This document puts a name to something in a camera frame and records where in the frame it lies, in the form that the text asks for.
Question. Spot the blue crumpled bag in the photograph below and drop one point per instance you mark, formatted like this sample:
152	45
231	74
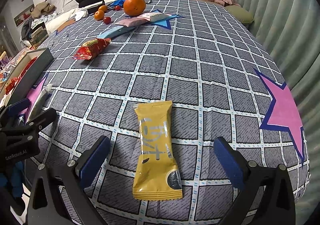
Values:
116	3

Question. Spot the clear-wrapped dark snack stick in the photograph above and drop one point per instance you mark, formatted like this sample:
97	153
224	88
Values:
39	102

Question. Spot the cherry tomato near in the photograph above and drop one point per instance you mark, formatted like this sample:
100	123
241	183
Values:
107	20

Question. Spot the long red snack bar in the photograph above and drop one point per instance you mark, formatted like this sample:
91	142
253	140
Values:
30	63

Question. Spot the pile of bagged snacks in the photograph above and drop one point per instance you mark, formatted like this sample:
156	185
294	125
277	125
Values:
10	66

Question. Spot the small mandarin near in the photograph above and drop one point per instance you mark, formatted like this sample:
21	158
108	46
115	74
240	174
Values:
99	15

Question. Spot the green-sided cardboard tray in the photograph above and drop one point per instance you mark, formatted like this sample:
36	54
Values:
44	57

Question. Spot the stacked tin jar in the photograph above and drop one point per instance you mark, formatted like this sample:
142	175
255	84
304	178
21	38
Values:
38	35

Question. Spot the small mandarin far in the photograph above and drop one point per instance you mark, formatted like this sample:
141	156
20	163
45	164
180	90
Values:
103	8

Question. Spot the gold wafer bar packet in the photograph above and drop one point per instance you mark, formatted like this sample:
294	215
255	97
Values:
157	176

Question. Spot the large orange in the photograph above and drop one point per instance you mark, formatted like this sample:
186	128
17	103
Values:
134	7

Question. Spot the small mandarin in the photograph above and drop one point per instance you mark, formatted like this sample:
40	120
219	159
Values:
103	8
99	15

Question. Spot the pink wafer bar packet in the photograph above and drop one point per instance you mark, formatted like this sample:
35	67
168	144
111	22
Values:
131	22

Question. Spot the white crumpled tissue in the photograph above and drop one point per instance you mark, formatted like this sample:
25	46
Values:
78	14

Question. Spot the black power adapter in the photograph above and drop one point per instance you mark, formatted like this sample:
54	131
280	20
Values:
93	9

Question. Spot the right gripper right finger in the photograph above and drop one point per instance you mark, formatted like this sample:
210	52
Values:
232	162

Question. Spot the brown star cutout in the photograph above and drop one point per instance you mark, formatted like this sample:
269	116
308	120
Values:
64	25

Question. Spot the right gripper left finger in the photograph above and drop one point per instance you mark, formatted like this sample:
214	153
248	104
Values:
91	160

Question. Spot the red festive snack packet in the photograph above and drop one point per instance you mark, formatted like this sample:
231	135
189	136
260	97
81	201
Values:
10	85

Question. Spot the pink star cutout right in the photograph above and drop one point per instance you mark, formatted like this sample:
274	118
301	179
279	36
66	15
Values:
282	114

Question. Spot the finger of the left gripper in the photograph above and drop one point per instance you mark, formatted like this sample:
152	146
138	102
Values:
42	120
16	108

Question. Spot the light blue wafer bar packet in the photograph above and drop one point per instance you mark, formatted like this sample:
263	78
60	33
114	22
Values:
115	31

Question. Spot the pink star cutout near tray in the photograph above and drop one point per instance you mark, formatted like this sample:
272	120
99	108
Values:
32	95

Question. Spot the blue star cutout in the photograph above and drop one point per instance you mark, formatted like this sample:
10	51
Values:
165	23

